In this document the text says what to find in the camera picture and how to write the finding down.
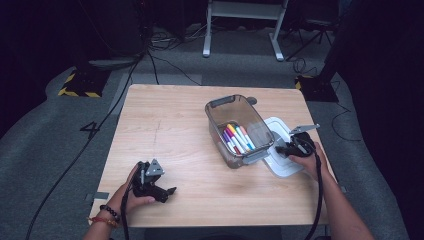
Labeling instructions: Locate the black bead bracelet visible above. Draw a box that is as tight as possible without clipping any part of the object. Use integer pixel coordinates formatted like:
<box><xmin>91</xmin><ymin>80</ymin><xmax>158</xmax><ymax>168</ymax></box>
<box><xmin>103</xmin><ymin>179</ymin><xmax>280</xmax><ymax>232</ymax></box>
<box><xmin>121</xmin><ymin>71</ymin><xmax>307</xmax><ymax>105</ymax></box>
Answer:
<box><xmin>99</xmin><ymin>204</ymin><xmax>121</xmax><ymax>223</ymax></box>

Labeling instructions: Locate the black yellow striped base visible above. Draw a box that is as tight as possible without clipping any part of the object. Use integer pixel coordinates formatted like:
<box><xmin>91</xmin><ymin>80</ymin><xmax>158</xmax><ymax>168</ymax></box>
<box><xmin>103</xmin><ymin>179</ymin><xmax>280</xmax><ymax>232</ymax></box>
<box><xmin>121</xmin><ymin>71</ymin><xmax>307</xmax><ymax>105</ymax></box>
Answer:
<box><xmin>57</xmin><ymin>68</ymin><xmax>111</xmax><ymax>99</ymax></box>
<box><xmin>294</xmin><ymin>74</ymin><xmax>340</xmax><ymax>103</ymax></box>

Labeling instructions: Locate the red orange bracelet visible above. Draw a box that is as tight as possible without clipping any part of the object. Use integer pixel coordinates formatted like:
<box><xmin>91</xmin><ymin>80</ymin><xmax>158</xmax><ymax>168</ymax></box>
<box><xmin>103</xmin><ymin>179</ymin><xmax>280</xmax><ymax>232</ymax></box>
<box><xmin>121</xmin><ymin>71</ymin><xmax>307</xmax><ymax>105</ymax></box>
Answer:
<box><xmin>87</xmin><ymin>215</ymin><xmax>119</xmax><ymax>229</ymax></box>

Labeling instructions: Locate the black slanted stand column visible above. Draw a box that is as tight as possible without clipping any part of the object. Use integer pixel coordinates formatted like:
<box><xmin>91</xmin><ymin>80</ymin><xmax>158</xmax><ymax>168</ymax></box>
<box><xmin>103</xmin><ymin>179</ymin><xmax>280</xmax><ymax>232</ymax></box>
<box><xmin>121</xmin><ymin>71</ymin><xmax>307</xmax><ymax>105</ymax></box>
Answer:
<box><xmin>319</xmin><ymin>0</ymin><xmax>356</xmax><ymax>84</ymax></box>

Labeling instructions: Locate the person's left hand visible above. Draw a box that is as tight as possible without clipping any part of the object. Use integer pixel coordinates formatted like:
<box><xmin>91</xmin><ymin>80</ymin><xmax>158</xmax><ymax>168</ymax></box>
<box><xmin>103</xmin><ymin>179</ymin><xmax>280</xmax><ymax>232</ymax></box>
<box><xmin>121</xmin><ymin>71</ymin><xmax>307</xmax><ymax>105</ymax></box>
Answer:
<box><xmin>107</xmin><ymin>163</ymin><xmax>158</xmax><ymax>216</ymax></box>

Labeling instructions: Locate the pink marker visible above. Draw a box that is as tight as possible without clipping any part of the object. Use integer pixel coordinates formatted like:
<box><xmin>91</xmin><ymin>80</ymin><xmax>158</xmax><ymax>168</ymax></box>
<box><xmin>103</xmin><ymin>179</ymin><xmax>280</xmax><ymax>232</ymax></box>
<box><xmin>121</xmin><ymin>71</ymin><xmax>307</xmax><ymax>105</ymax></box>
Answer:
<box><xmin>239</xmin><ymin>125</ymin><xmax>257</xmax><ymax>150</ymax></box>

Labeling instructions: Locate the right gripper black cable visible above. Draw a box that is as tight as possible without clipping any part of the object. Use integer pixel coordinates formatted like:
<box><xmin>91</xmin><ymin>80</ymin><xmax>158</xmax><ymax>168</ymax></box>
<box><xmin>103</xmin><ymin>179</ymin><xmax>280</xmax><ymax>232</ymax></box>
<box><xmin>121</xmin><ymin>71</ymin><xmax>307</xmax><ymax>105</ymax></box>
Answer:
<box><xmin>301</xmin><ymin>143</ymin><xmax>325</xmax><ymax>240</ymax></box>

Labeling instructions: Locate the transparent grey storage box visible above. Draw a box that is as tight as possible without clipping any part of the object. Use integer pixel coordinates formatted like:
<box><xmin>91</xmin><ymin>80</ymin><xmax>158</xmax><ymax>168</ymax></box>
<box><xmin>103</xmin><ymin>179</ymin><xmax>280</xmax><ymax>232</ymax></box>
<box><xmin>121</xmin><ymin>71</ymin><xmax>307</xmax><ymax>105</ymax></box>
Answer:
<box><xmin>204</xmin><ymin>94</ymin><xmax>276</xmax><ymax>170</ymax></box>

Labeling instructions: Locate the long black floor cable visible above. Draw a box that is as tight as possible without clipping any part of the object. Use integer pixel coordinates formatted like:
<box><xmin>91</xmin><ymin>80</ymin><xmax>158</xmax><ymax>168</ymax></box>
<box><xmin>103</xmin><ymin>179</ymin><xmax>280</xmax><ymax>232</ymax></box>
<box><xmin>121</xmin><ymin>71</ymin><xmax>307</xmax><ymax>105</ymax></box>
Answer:
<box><xmin>25</xmin><ymin>54</ymin><xmax>143</xmax><ymax>240</ymax></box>

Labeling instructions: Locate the coiled black floor cable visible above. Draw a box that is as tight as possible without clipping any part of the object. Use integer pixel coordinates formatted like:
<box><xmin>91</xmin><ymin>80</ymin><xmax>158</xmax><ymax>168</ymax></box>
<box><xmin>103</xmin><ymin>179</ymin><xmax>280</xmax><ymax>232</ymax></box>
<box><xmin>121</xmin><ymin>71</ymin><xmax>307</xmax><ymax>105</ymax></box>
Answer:
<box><xmin>292</xmin><ymin>57</ymin><xmax>318</xmax><ymax>77</ymax></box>

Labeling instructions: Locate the purple marker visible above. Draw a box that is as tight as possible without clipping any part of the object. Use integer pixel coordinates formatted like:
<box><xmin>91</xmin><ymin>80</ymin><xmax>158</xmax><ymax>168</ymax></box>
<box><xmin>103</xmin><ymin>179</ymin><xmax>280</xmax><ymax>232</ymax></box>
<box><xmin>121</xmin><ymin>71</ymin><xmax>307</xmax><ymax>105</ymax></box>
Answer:
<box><xmin>222</xmin><ymin>131</ymin><xmax>238</xmax><ymax>155</ymax></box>

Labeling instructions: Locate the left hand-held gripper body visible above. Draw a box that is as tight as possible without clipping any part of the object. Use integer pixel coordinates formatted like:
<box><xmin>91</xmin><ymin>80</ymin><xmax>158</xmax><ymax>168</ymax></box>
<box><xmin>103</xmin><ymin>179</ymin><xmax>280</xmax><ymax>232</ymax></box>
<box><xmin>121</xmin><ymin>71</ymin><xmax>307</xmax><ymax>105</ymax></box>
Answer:
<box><xmin>132</xmin><ymin>158</ymin><xmax>167</xmax><ymax>197</ymax></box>

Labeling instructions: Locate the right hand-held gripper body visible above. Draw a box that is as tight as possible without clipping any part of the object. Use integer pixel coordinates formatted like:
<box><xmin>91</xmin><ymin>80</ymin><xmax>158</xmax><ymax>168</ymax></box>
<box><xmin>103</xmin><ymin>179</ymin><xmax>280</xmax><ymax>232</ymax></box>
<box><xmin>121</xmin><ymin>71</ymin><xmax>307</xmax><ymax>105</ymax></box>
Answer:
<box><xmin>282</xmin><ymin>123</ymin><xmax>321</xmax><ymax>158</ymax></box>

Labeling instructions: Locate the person's right hand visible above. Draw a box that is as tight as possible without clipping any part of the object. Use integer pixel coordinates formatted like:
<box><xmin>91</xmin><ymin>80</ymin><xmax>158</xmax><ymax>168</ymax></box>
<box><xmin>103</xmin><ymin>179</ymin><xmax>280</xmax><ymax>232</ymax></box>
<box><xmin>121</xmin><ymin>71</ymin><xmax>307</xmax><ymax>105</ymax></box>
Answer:
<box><xmin>287</xmin><ymin>141</ymin><xmax>333</xmax><ymax>183</ymax></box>

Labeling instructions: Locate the black tripod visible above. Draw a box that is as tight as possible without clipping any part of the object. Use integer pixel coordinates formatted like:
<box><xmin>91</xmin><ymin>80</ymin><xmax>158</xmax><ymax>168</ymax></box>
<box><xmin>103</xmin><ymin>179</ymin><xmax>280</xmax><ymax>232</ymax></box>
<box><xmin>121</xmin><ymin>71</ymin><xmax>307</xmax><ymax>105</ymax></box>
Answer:
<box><xmin>285</xmin><ymin>18</ymin><xmax>335</xmax><ymax>63</ymax></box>

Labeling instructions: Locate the white box lid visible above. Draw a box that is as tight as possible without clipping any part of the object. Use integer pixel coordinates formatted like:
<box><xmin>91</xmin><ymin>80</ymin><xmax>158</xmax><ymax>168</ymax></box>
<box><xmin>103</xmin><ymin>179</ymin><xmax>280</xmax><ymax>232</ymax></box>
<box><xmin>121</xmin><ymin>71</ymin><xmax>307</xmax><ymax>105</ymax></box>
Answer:
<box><xmin>248</xmin><ymin>116</ymin><xmax>306</xmax><ymax>179</ymax></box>

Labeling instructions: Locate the grey round base plate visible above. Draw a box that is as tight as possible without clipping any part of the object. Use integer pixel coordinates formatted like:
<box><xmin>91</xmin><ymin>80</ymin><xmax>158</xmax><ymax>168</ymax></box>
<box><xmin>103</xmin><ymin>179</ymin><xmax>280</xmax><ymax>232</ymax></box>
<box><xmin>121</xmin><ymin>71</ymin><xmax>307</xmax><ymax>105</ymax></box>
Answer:
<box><xmin>88</xmin><ymin>56</ymin><xmax>139</xmax><ymax>71</ymax></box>

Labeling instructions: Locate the magenta marker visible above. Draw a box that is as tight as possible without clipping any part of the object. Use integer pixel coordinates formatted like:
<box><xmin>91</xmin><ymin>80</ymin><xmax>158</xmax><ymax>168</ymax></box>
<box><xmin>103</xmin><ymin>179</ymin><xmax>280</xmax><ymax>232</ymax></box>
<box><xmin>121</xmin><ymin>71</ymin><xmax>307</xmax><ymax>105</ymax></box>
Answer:
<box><xmin>225</xmin><ymin>127</ymin><xmax>247</xmax><ymax>154</ymax></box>

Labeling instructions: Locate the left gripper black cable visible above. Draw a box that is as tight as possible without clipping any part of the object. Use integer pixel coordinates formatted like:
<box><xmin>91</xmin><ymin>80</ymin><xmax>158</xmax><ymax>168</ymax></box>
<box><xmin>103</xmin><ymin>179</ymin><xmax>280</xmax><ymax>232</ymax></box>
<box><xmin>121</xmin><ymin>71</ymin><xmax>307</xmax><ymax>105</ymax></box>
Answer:
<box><xmin>120</xmin><ymin>191</ymin><xmax>132</xmax><ymax>240</ymax></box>

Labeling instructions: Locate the white metal desk frame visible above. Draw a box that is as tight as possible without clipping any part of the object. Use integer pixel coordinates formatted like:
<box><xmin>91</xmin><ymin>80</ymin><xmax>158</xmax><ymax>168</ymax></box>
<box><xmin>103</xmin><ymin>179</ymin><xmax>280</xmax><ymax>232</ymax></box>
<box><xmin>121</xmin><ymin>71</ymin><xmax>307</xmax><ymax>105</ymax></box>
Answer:
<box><xmin>202</xmin><ymin>0</ymin><xmax>289</xmax><ymax>62</ymax></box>

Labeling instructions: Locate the yellow marker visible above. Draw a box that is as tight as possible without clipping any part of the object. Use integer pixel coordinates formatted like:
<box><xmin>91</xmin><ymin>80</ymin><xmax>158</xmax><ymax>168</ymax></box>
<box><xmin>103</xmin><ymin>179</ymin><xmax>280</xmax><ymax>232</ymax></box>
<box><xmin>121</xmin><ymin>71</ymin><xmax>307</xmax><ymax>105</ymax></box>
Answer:
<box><xmin>226</xmin><ymin>123</ymin><xmax>250</xmax><ymax>153</ymax></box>

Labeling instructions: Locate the bundle of floor cables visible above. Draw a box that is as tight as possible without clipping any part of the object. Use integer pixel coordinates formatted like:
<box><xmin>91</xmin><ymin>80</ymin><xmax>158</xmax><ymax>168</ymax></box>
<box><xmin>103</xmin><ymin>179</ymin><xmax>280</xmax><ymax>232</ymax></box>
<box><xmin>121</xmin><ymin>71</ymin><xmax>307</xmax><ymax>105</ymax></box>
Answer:
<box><xmin>148</xmin><ymin>24</ymin><xmax>209</xmax><ymax>52</ymax></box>

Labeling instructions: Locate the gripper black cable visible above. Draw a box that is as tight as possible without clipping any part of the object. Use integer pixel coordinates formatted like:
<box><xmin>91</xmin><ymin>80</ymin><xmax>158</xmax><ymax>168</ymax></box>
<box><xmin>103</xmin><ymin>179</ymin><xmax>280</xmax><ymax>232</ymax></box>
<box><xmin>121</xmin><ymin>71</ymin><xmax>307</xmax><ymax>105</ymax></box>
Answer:
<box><xmin>301</xmin><ymin>143</ymin><xmax>325</xmax><ymax>240</ymax></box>
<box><xmin>120</xmin><ymin>191</ymin><xmax>132</xmax><ymax>240</ymax></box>

